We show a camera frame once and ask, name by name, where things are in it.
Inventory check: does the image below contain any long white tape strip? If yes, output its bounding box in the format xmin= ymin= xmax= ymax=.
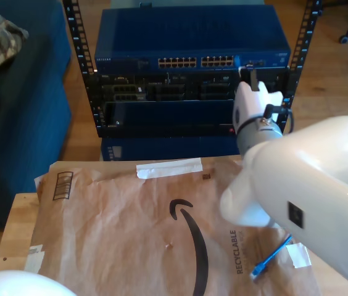
xmin=136 ymin=157 xmax=204 ymax=179

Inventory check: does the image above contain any blue Netgear network switch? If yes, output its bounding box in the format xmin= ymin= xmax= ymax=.
xmin=94 ymin=5 xmax=292 ymax=74

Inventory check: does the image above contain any brown packing paper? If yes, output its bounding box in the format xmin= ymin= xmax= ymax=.
xmin=18 ymin=152 xmax=321 ymax=296

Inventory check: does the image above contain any black office chair base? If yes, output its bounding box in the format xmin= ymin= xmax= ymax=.
xmin=321 ymin=0 xmax=348 ymax=44

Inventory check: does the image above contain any short black looped cable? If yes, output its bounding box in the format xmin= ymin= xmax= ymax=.
xmin=263 ymin=104 xmax=294 ymax=135

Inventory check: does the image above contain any blue sofa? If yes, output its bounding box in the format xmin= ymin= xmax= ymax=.
xmin=0 ymin=0 xmax=72 ymax=231

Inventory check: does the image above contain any black Dell rack server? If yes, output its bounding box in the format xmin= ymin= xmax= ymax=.
xmin=98 ymin=71 xmax=289 ymax=102

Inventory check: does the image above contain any dark blue network device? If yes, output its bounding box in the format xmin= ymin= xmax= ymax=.
xmin=99 ymin=135 xmax=242 ymax=162

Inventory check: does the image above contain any white shipping label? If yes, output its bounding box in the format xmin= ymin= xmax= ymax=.
xmin=22 ymin=245 xmax=46 ymax=283

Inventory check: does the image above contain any short white tape strip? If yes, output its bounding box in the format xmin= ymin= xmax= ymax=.
xmin=286 ymin=242 xmax=312 ymax=268

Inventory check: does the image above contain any black perforated rack post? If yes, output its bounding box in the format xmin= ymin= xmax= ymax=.
xmin=62 ymin=0 xmax=104 ymax=138
xmin=280 ymin=0 xmax=323 ymax=135

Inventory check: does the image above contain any blue network cable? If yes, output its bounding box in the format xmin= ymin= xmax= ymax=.
xmin=234 ymin=54 xmax=294 ymax=281

